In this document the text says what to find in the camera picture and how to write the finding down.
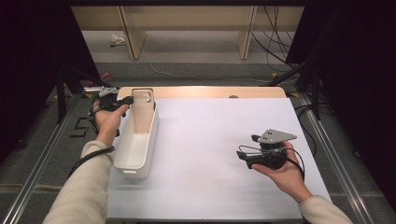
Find light wooden shelf unit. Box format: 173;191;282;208
71;5;305;61

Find person's left hand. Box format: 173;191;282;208
92;101;130;148

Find beige phone case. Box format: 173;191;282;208
131;88;156;135

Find small pink object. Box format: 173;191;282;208
98;71;114;83

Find bundle of black floor cables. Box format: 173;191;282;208
251;5;302;70

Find light wooden table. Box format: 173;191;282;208
118;86;288;100

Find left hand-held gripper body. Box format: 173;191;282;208
97;86;126;113

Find person's right hand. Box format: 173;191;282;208
251;141;314;204

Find white storage bin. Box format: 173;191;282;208
112;90;160;180

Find aluminium floor rail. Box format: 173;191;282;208
0;92;82;224
297;92;376;224

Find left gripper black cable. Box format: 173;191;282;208
67;145;116;179

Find white table sheet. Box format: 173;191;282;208
106;97;332;220

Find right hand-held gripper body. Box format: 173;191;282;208
246;128;298;171

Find crumpled white paper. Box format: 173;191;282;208
109;34;126;48

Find black metal stand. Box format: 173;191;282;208
55;65;111;125
266;60;322;121

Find black curtain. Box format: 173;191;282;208
285;0;396;204
0;0;101;164

